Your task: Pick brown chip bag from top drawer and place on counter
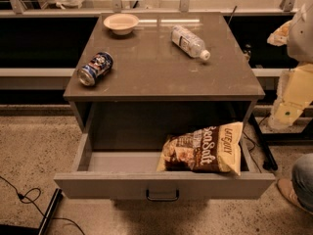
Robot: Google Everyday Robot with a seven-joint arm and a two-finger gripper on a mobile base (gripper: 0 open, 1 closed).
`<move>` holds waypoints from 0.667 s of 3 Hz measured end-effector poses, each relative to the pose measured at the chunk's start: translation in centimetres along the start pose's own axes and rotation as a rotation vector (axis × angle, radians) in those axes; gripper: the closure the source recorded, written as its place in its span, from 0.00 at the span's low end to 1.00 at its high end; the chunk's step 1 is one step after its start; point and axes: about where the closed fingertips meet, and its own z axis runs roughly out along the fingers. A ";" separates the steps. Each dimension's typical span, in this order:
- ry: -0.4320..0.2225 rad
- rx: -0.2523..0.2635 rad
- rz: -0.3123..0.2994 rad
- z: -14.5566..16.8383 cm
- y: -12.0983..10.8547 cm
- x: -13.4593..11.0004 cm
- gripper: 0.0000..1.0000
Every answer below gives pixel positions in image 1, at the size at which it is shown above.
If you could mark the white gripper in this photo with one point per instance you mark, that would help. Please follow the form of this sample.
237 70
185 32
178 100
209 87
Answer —
301 38

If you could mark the brown sea salt chip bag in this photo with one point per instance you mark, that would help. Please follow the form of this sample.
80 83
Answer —
211 149

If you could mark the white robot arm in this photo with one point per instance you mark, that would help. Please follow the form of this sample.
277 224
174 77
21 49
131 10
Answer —
300 40

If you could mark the grey cabinet with counter top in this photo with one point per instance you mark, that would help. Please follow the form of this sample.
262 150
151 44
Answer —
147 66

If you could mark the open grey top drawer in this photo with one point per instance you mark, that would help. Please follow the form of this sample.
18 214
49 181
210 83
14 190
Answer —
119 164

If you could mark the clear plastic water bottle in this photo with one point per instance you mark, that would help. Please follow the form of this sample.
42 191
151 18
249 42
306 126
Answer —
190 43

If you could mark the black stand leg right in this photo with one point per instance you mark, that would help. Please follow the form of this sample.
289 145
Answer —
269 163

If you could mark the black stand leg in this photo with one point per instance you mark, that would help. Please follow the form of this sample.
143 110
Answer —
49 213
269 163

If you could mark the person's blue jeans leg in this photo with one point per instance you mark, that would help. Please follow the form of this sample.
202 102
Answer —
302 181

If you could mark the tan shoe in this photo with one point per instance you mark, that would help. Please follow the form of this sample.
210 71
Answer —
286 189

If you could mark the white paper bowl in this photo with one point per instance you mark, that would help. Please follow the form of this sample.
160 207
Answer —
121 24

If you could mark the blue soda can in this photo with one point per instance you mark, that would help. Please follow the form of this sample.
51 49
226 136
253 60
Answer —
99 65

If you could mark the black stand leg left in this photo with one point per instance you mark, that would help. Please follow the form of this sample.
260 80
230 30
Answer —
49 213

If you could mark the black drawer handle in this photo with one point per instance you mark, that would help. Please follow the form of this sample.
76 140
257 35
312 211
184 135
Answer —
162 197

